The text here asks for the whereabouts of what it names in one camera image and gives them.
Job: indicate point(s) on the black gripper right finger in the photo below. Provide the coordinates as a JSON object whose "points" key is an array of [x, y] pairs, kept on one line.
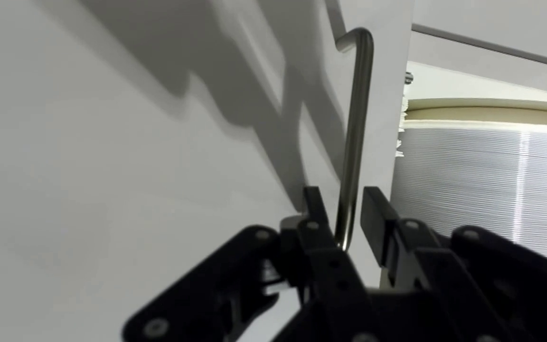
{"points": [[428, 293]]}

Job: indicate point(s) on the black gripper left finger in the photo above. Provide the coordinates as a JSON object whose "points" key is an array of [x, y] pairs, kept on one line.
{"points": [[329, 291]]}

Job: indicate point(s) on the white cupboard door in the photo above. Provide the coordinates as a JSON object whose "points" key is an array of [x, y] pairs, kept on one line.
{"points": [[138, 135]]}

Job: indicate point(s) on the silver cupboard door handle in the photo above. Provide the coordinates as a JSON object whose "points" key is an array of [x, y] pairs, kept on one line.
{"points": [[364, 44]]}

